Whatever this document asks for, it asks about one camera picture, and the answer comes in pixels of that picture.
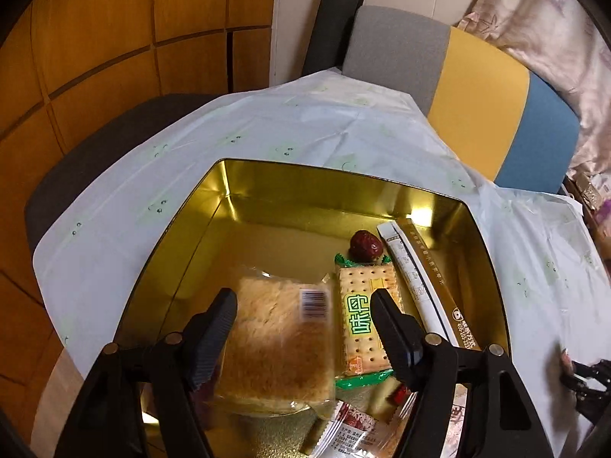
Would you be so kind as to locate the grey yellow blue chair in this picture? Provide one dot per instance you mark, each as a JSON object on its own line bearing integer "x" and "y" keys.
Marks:
{"x": 477, "y": 105}

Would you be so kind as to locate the wooden panelled wardrobe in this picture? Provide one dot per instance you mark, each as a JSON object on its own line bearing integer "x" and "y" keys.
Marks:
{"x": 119, "y": 33}

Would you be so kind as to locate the printed curtain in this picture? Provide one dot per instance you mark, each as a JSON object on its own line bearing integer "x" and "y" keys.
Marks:
{"x": 549, "y": 24}

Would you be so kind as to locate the red and white snack packet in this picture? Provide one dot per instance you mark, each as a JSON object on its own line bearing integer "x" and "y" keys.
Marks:
{"x": 353, "y": 432}

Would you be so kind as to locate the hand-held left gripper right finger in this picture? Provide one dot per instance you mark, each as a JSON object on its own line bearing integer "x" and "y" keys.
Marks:
{"x": 396, "y": 338}

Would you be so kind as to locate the red date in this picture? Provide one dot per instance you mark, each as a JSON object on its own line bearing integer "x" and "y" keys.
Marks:
{"x": 366, "y": 245}

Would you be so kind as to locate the green cracker packet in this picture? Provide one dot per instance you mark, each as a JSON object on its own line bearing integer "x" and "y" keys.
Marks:
{"x": 358, "y": 324}

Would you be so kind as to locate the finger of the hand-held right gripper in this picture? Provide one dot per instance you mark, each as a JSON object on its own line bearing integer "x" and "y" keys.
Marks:
{"x": 587, "y": 381}

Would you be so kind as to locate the white smiley print tablecloth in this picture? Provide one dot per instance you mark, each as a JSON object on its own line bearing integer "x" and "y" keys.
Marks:
{"x": 286, "y": 119}

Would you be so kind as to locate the gold tin box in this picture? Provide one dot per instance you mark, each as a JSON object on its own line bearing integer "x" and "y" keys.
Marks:
{"x": 286, "y": 219}

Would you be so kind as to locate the small red candy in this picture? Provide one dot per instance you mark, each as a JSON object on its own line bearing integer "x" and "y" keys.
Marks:
{"x": 401, "y": 395}

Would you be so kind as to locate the clear crispy snack packet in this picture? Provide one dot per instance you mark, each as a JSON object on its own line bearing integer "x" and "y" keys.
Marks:
{"x": 277, "y": 343}

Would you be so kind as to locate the gold stick sachet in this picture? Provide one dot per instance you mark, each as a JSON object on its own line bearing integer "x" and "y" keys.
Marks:
{"x": 444, "y": 276}

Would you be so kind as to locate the pale pink flower print packet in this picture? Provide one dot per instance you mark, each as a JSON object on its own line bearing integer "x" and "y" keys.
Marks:
{"x": 456, "y": 420}

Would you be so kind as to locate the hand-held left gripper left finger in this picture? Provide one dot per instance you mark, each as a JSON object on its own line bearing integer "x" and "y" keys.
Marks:
{"x": 210, "y": 343}

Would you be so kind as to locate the black rolled mat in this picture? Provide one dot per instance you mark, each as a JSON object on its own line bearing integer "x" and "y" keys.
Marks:
{"x": 334, "y": 28}

